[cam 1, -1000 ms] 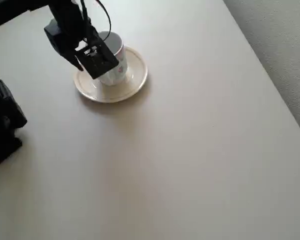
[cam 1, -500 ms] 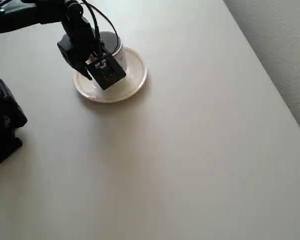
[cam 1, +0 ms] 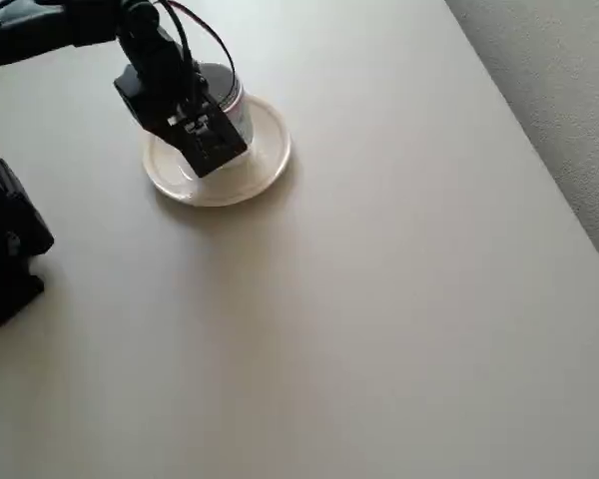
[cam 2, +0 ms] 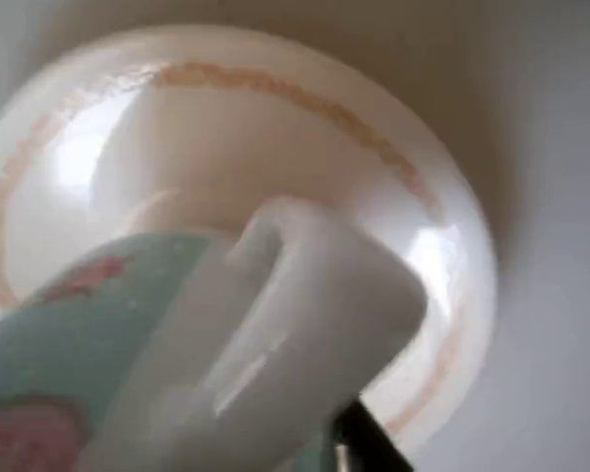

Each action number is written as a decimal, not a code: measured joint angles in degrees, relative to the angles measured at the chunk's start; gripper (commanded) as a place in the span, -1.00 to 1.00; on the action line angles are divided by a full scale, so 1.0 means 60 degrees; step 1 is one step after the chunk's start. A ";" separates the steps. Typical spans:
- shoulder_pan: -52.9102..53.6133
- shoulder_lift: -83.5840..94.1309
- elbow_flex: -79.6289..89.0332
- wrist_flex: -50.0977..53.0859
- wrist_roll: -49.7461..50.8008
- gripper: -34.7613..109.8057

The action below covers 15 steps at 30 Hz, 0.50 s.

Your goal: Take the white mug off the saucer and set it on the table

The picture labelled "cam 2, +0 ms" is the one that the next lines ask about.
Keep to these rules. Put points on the white patterned mug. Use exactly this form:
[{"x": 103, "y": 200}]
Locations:
[{"x": 275, "y": 319}]

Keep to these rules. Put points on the cream white saucer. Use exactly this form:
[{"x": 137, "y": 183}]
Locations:
[{"x": 226, "y": 147}]

